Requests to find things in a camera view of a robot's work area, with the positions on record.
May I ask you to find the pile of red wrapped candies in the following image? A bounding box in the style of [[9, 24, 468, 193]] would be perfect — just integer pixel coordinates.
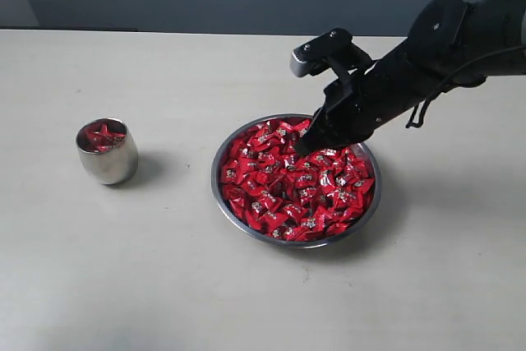
[[219, 119, 375, 242]]

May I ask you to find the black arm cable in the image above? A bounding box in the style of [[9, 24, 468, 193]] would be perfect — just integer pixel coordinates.
[[404, 0, 526, 129]]

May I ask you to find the round steel plate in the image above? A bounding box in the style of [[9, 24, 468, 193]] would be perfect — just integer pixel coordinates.
[[211, 113, 383, 250]]

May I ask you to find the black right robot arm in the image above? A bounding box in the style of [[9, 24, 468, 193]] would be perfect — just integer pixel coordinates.
[[290, 0, 525, 155]]

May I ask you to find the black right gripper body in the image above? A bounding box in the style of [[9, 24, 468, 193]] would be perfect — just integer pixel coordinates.
[[317, 43, 443, 145]]

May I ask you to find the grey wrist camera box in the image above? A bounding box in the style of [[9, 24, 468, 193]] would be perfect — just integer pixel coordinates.
[[289, 28, 373, 78]]

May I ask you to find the shiny steel cup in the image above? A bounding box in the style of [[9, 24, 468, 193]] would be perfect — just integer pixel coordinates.
[[76, 118, 139, 185]]

